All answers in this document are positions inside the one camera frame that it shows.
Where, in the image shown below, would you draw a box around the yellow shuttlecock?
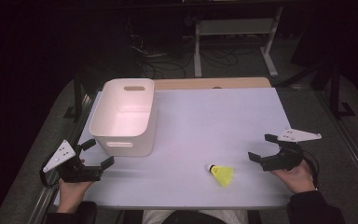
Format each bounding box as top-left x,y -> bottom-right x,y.
206,163 -> 235,189

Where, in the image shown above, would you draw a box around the black floor cables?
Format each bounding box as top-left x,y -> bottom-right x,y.
126,15 -> 259,79

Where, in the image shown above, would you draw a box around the aluminium rail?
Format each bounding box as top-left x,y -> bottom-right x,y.
318,91 -> 358,201
27,92 -> 98,224

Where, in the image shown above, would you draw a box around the black metal stand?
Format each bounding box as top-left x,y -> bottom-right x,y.
328,61 -> 357,121
62,72 -> 88,123

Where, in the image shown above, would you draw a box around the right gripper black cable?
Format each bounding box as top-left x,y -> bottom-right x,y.
302,150 -> 322,189

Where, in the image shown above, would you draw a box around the person's torso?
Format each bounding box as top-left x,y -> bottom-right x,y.
141,209 -> 250,224

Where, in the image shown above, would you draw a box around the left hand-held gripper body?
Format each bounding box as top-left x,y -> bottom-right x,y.
41,139 -> 104,184

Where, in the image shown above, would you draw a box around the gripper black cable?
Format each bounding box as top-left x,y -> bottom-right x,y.
302,150 -> 322,189
39,153 -> 61,189

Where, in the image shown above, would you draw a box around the white metal table frame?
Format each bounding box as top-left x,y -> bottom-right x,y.
193,6 -> 284,78

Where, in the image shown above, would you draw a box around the wooden desk board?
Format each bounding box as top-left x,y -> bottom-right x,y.
153,77 -> 272,91

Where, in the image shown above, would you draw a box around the person's right hand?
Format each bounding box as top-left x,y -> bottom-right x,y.
269,159 -> 317,194

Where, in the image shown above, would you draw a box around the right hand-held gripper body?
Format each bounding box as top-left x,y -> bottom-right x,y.
260,127 -> 323,173

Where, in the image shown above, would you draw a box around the white plastic bin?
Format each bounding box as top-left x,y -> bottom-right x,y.
89,77 -> 158,158

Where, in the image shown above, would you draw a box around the person's left hand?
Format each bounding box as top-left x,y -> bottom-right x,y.
56,178 -> 95,214

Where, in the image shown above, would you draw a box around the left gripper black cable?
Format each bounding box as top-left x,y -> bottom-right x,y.
39,153 -> 61,189

